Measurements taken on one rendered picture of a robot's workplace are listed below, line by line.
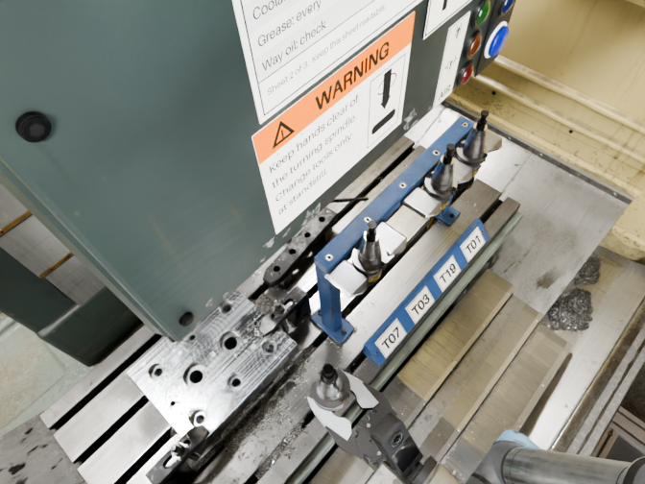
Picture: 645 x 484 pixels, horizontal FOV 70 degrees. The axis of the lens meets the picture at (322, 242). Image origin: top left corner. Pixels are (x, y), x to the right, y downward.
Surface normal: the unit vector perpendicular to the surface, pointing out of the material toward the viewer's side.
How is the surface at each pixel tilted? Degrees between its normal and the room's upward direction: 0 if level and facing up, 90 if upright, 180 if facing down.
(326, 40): 90
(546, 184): 24
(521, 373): 8
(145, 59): 90
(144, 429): 0
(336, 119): 90
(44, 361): 0
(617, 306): 17
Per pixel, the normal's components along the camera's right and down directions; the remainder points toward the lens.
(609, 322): -0.26, -0.66
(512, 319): 0.05, -0.60
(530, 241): -0.32, -0.21
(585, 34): -0.68, 0.65
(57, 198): 0.73, 0.56
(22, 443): 0.23, -0.74
